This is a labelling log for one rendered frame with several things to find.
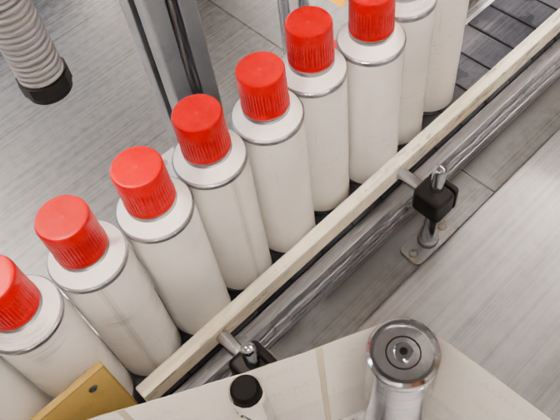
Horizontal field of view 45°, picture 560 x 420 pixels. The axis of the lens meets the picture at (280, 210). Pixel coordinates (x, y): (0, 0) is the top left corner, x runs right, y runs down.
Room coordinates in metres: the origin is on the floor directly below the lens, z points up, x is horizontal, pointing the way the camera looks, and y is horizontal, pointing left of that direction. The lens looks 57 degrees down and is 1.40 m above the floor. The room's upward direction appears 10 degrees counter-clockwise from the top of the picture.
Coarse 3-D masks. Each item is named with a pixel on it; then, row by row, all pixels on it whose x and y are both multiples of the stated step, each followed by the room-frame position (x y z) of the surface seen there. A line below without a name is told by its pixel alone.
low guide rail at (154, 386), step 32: (544, 32) 0.47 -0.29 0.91; (512, 64) 0.43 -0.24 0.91; (480, 96) 0.41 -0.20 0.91; (448, 128) 0.38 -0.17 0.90; (416, 160) 0.35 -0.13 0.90; (320, 224) 0.30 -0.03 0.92; (288, 256) 0.27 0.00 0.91; (256, 288) 0.25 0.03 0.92; (224, 320) 0.22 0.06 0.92; (192, 352) 0.20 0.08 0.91; (160, 384) 0.18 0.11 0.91
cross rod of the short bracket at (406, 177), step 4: (404, 168) 0.34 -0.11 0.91; (400, 172) 0.34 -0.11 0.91; (404, 172) 0.34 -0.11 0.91; (408, 172) 0.33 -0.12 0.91; (400, 176) 0.33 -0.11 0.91; (404, 176) 0.33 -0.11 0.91; (408, 176) 0.33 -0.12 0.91; (412, 176) 0.33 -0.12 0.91; (416, 176) 0.33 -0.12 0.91; (400, 180) 0.33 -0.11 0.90; (404, 180) 0.33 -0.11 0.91; (408, 180) 0.33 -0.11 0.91; (412, 180) 0.33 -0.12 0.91; (416, 180) 0.33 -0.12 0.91; (420, 180) 0.32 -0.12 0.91; (408, 184) 0.32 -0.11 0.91; (412, 184) 0.32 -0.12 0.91; (416, 184) 0.32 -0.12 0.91; (412, 188) 0.32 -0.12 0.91
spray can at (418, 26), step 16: (400, 0) 0.40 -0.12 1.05; (416, 0) 0.39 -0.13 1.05; (432, 0) 0.40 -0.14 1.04; (400, 16) 0.39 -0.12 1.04; (416, 16) 0.39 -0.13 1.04; (432, 16) 0.39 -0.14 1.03; (416, 32) 0.39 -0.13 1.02; (432, 32) 0.40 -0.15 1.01; (416, 48) 0.39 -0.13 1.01; (416, 64) 0.39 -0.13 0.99; (416, 80) 0.39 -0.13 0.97; (416, 96) 0.39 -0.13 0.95; (400, 112) 0.39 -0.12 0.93; (416, 112) 0.39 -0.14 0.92; (400, 128) 0.39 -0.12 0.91; (416, 128) 0.39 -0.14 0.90; (400, 144) 0.39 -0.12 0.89
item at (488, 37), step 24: (504, 0) 0.56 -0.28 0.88; (528, 0) 0.55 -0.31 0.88; (552, 0) 0.54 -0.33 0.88; (480, 24) 0.53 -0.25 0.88; (504, 24) 0.52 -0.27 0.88; (528, 24) 0.52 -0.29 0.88; (480, 48) 0.49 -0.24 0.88; (504, 48) 0.49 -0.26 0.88; (480, 72) 0.46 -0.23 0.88; (456, 96) 0.44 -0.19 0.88; (432, 120) 0.41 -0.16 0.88; (384, 192) 0.34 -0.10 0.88; (360, 216) 0.32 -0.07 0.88; (336, 240) 0.30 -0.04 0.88; (312, 264) 0.29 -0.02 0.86
